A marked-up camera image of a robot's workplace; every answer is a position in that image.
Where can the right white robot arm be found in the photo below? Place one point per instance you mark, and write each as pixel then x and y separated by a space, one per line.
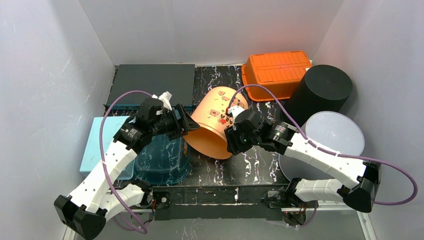
pixel 353 181

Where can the light blue perforated basket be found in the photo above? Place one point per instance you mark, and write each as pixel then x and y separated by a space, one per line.
pixel 92 154

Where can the orange plastic tray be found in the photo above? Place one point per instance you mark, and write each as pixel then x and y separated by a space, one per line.
pixel 279 72

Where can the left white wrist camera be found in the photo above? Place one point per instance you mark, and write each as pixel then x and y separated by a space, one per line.
pixel 165 97

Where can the aluminium frame rail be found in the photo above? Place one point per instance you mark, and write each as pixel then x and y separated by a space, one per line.
pixel 221 202

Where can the dark teal transparent container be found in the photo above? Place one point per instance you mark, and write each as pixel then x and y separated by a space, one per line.
pixel 163 161

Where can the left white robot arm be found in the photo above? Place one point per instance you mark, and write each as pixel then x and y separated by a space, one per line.
pixel 88 208

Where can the grey lavender plastic bucket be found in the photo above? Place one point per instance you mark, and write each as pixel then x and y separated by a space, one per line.
pixel 331 129

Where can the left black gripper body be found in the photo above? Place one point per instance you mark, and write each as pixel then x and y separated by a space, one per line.
pixel 180 120

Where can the dark blue network switch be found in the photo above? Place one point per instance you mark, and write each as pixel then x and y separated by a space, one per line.
pixel 155 79

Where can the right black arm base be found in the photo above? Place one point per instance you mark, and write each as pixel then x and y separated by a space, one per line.
pixel 300 212

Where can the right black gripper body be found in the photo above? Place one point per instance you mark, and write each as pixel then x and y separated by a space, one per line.
pixel 232 141

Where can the tan bucket with black liner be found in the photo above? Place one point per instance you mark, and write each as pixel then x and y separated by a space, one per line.
pixel 210 115

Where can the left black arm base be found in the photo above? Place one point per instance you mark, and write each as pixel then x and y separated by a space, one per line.
pixel 150 201

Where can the black plastic bucket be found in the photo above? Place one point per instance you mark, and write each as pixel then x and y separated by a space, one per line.
pixel 322 88

